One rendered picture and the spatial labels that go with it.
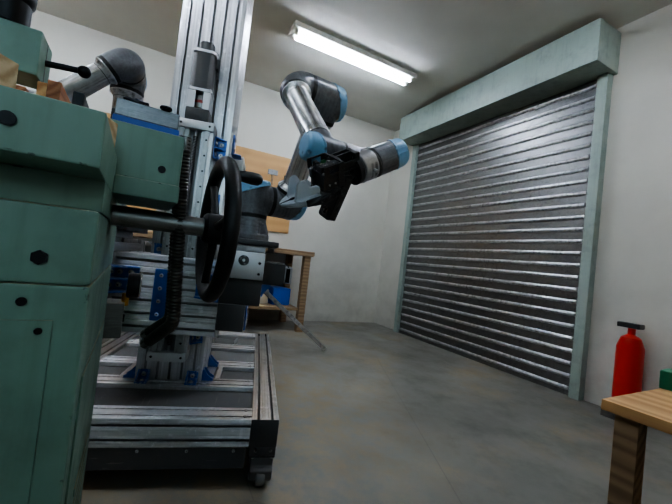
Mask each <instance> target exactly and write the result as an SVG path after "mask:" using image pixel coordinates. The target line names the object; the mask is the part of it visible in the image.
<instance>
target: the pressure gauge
mask: <svg viewBox="0 0 672 504"><path fill-rule="evenodd" d="M142 278H143V273H129V275H128V282H127V290H126V293H122V299H121V301H122V302H125V305H124V306H128V304H129V298H140V294H141V287H142Z"/></svg>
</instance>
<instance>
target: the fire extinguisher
mask: <svg viewBox="0 0 672 504"><path fill-rule="evenodd" d="M617 326H621V327H626V328H628V332H627V334H625V335H622V336H621V337H620V339H619V340H618V342H617V344H616V351H615V363H614V374H613V385H612V397H615V396H620V395H626V394H632V393H637V392H642V382H643V371H644V359H645V348H644V345H643V342H642V339H640V338H639V337H637V336H636V329H637V330H645V325H641V324H635V323H629V322H623V321H617ZM600 415H602V416H605V417H608V418H610V419H613V420H615V414H613V413H611V412H608V411H605V410H603V409H601V412H600Z"/></svg>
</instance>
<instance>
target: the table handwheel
mask: <svg viewBox="0 0 672 504"><path fill-rule="evenodd" d="M223 178H225V206H224V215H220V214H219V202H218V192H219V189H220V186H221V183H222V181H223ZM241 212H242V183H241V175H240V170H239V167H238V165H237V163H236V161H235V160H234V159H233V158H231V157H229V156H223V157H221V158H219V159H218V160H217V161H216V163H215V164H214V166H213V168H212V171H211V173H210V176H209V179H208V182H207V185H206V189H205V193H204V198H203V202H202V207H201V213H200V218H198V217H192V216H186V219H184V220H182V221H183V222H182V223H181V222H177V221H178V219H176V218H175V216H174V215H173V214H172V213H166V212H159V211H153V210H146V209H139V208H133V207H126V206H120V205H113V208H112V214H111V225H115V226H122V227H130V228H138V229H146V230H154V231H162V232H169V233H172V231H174V230H175V228H177V227H180V228H183V231H184V232H185V235H193V236H197V244H196V260H195V275H196V286H197V291H198V294H199V296H200V298H201V299H202V300H203V301H204V302H207V303H211V302H214V301H216V300H217V299H218V298H219V297H220V296H221V295H222V293H223V292H224V290H225V288H226V285H227V283H228V280H229V277H230V274H231V271H232V267H233V264H234V259H235V255H236V250H237V245H238V239H239V232H240V223H241ZM178 225H182V226H178ZM217 245H220V247H219V252H218V257H217V261H216V265H215V269H214V272H213V276H212V279H211V281H210V276H211V270H212V265H213V261H214V256H215V252H216V248H217Z"/></svg>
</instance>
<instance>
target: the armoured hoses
mask: <svg viewBox="0 0 672 504"><path fill-rule="evenodd" d="M179 136H180V137H183V138H184V139H185V143H184V151H183V158H182V166H181V174H180V182H179V187H180V191H179V199H178V203H177V204H176V205H175V206H174V207H173V208H171V210H172V211H171V213H172V214H173V215H174V216H175V218H176V219H178V221H177V222H181V223H182V222H183V221H182V220H184V219H186V216H187V214H186V213H187V211H186V210H187V207H186V206H187V202H188V201H187V199H188V197H187V196H188V193H187V192H188V190H187V189H188V188H189V187H188V185H189V183H188V182H189V180H188V178H189V176H188V175H189V174H190V173H189V171H190V170H189V167H190V166H189V164H190V162H189V161H190V153H191V146H192V138H190V137H188V136H182V135H179ZM170 236H171V237H170V238H169V239H170V241H169V242H170V244H169V246H170V247H169V249H170V250H169V254H168V255H169V257H168V258H169V260H168V262H169V263H168V265H169V266H168V270H167V271H168V273H167V275H168V276H167V278H168V279H167V286H166V287H167V289H166V291H167V292H166V294H167V295H166V302H165V303H166V305H165V307H166V308H165V313H164V316H163V317H162V318H160V319H159V320H157V321H156V322H154V323H152V324H151V325H150V326H148V327H147V328H145V329H144V330H142V331H141V333H140V336H141V338H142V340H141V341H140V347H142V348H144V349H147V348H150V347H151V346H153V345H154V344H156V343H157V342H159V341H160V340H162V339H163V338H164V337H166V336H168V335H169V334H170V333H172V332H173V331H175V329H176V328H177V327H178V325H179V322H180V318H181V317H180V314H181V313H180V311H181V309H180V308H181V304H182V303H181V301H182V300H181V298H182V296H181V294H182V292H181V291H182V289H181V288H182V284H183V283H182V281H183V279H182V278H183V276H182V274H183V272H182V271H183V267H184V266H183V264H184V262H183V261H184V259H183V258H184V255H183V254H184V250H185V249H184V247H185V245H184V244H185V238H184V237H185V236H186V235H185V232H184V231H183V228H180V227H177V228H175V230H174V231H172V233H171V234H170Z"/></svg>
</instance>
